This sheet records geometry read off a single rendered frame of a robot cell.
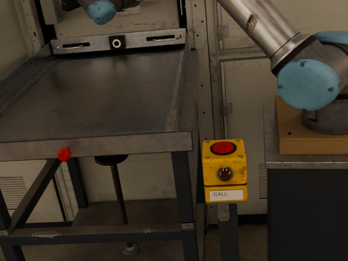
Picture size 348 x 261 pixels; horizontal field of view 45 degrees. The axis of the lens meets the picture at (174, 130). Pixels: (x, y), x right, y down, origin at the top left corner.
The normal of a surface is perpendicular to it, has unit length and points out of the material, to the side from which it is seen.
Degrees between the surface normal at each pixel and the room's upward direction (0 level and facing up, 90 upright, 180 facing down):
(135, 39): 90
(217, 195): 90
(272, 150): 0
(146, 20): 90
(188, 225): 90
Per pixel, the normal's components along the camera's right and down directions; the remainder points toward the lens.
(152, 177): -0.07, 0.45
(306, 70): -0.53, 0.50
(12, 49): 0.97, 0.00
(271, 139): -0.11, -0.89
